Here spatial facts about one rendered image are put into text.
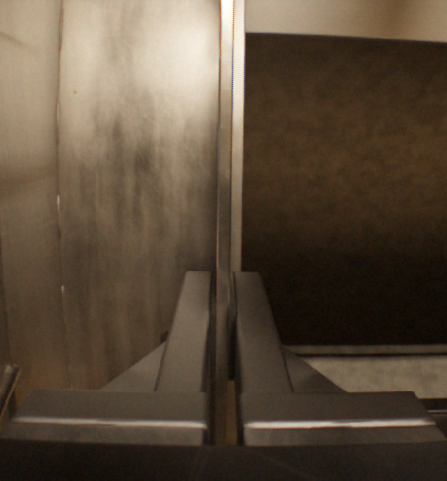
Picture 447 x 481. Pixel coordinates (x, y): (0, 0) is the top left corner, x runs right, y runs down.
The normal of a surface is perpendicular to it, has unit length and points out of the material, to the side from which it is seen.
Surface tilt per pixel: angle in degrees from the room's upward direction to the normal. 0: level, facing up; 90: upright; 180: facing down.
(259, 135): 20
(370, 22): 0
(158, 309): 6
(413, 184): 2
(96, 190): 10
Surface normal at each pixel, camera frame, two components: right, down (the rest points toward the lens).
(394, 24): 0.00, 0.26
